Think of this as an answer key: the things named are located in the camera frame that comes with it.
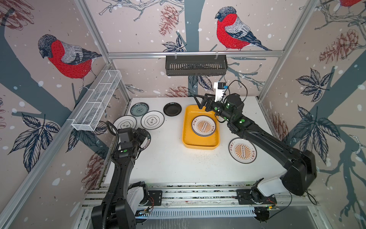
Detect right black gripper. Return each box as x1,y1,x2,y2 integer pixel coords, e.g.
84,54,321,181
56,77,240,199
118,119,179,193
196,92,234,124

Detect dark rim plate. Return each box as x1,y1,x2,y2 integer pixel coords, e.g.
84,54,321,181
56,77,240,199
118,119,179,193
141,130,151,151

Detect orange sunburst plate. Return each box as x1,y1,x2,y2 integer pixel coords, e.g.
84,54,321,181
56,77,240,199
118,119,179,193
192,115,216,127
192,126,217,137
228,138,257,164

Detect yellow plastic bin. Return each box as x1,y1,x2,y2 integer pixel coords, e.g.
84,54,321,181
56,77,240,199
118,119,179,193
182,105,220,150

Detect white flower plate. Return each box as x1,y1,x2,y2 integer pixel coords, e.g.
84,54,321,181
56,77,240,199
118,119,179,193
141,111,165,130
113,115,137,129

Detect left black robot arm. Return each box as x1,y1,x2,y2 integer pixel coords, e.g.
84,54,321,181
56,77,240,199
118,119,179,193
91,127,150,229

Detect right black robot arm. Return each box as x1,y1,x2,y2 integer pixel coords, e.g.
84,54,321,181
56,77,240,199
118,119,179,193
194,93,317,203

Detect small green patterned plate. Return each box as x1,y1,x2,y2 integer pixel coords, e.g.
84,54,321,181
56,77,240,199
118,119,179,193
130,102,149,117

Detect small black plate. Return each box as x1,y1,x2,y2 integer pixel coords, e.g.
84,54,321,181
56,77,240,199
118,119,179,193
163,102,182,117

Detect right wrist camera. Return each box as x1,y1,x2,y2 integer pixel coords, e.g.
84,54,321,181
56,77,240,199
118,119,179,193
213,82,227,102

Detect white mesh wall shelf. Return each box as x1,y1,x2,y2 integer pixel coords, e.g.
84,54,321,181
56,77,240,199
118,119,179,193
72,70,122,131

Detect black hanging wire basket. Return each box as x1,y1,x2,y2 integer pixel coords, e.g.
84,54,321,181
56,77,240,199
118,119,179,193
165,55,228,76

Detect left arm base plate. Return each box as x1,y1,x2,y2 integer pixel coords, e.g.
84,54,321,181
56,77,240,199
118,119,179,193
143,190,163,206

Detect aluminium mounting rail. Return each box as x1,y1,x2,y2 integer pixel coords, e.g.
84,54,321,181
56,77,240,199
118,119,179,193
81,183,318,210

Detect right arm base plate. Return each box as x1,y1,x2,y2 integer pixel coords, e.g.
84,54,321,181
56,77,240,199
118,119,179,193
236,189,277,205

